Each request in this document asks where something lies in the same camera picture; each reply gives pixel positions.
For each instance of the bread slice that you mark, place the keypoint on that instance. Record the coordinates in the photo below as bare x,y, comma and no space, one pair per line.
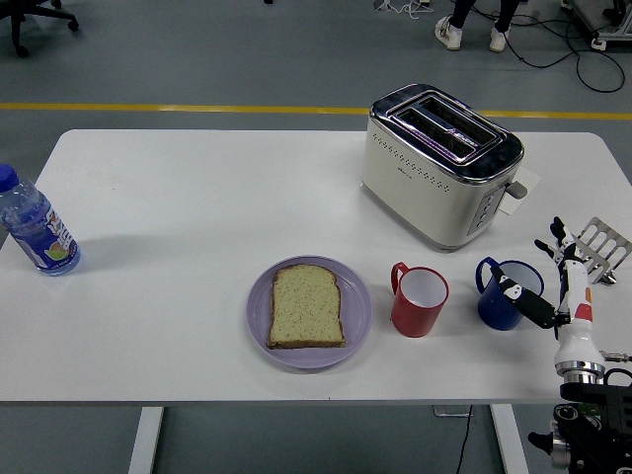
306,311

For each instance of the black office chair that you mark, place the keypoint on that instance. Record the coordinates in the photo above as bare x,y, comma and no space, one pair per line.
17,15

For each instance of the white table leg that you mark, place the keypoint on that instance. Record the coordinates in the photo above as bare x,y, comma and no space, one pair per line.
145,439
511,439

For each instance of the cream and chrome toaster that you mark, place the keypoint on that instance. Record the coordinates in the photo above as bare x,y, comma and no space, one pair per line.
419,187

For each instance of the plastic bottle with blue cap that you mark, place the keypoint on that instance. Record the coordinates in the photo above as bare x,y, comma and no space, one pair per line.
34,227

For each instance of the grey table control box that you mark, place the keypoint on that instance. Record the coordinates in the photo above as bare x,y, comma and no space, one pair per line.
450,411

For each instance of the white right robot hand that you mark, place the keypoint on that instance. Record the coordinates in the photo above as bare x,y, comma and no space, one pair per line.
575,340

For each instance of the white paper card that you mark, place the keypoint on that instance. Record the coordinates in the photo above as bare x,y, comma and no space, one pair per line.
529,177

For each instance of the white power strip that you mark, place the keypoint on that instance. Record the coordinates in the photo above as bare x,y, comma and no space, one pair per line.
599,43

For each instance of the red enamel cup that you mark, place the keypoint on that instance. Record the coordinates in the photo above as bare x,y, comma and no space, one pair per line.
415,318

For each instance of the blue enamel cup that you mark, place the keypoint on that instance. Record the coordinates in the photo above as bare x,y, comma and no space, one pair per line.
494,311

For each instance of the metal equipment frame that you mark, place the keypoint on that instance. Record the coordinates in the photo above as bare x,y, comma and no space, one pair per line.
614,29

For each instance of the metal toast rack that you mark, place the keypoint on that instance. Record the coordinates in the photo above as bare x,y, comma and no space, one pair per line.
607,242

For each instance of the purple plate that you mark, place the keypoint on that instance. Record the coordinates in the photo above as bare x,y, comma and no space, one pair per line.
358,306

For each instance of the person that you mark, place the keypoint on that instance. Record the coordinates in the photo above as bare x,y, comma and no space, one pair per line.
449,32

